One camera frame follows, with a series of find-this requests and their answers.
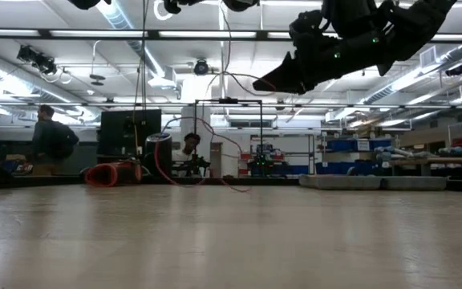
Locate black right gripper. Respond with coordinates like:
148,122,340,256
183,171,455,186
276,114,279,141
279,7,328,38
253,10,349,96

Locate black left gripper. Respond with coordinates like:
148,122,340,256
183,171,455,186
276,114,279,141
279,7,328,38
68,0,261,15

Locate black overhead light bar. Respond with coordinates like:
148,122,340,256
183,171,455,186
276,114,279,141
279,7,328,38
0,28,462,43

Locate person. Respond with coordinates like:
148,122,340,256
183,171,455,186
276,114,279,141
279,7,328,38
171,132,202,177
31,104,80,177

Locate black monitor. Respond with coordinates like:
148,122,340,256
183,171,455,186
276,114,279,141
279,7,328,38
99,108,163,150

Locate wooden workbench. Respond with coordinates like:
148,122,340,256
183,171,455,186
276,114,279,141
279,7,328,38
391,156,462,177

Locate black background station frame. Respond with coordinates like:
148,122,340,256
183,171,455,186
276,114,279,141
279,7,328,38
193,97,263,177

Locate black overhead rig camera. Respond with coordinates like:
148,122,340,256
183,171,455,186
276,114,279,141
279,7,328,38
192,59,210,76

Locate red black cordless drill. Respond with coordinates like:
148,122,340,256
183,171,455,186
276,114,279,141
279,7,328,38
84,159,144,188

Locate black ceiling-hung camera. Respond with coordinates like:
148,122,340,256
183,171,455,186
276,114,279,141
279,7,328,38
16,44,59,76

